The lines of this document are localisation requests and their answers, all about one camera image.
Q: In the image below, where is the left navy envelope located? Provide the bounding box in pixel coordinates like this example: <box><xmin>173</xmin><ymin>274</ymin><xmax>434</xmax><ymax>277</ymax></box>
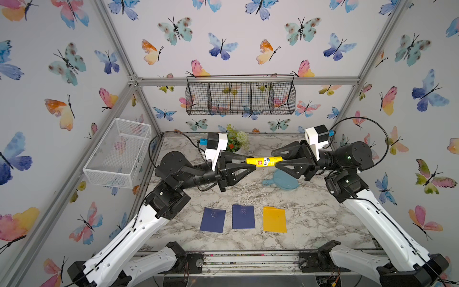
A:
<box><xmin>200</xmin><ymin>208</ymin><xmax>226</xmax><ymax>233</ymax></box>

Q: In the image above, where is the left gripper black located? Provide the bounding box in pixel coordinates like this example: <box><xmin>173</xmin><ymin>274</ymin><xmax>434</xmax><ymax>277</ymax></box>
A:
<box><xmin>175</xmin><ymin>153</ymin><xmax>250</xmax><ymax>194</ymax></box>

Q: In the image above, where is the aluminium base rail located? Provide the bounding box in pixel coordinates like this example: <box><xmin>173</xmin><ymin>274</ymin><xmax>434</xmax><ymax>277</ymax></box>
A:
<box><xmin>102</xmin><ymin>249</ymin><xmax>402</xmax><ymax>277</ymax></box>

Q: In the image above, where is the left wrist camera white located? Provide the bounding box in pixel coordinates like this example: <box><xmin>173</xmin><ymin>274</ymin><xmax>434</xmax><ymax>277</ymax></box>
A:
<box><xmin>199</xmin><ymin>133</ymin><xmax>228</xmax><ymax>171</ymax></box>

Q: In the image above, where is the potted flower plant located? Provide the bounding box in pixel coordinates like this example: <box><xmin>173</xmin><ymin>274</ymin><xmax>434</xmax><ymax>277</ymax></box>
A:
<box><xmin>226</xmin><ymin>124</ymin><xmax>249</xmax><ymax>153</ymax></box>

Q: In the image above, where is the black wire wall basket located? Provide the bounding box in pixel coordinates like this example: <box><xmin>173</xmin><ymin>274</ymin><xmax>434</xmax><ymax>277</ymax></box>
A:
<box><xmin>185</xmin><ymin>74</ymin><xmax>296</xmax><ymax>116</ymax></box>

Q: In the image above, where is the yellow glue stick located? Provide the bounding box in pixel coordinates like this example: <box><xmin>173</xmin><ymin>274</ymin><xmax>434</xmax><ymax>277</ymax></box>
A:
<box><xmin>246</xmin><ymin>157</ymin><xmax>283</xmax><ymax>167</ymax></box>

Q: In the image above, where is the white mesh wall basket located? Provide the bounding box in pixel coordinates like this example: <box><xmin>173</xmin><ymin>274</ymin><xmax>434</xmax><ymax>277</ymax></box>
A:
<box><xmin>82</xmin><ymin>118</ymin><xmax>152</xmax><ymax>188</ymax></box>

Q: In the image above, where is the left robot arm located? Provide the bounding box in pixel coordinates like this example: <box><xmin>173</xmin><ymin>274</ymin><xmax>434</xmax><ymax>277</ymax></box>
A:
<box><xmin>68</xmin><ymin>133</ymin><xmax>263</xmax><ymax>287</ymax></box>

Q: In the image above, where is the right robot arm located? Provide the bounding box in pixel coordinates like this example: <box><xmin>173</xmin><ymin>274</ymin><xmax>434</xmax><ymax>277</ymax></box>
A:
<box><xmin>271</xmin><ymin>126</ymin><xmax>453</xmax><ymax>287</ymax></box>

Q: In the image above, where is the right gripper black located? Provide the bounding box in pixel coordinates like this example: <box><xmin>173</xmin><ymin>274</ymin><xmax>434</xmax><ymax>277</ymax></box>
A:
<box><xmin>277</xmin><ymin>145</ymin><xmax>345</xmax><ymax>188</ymax></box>

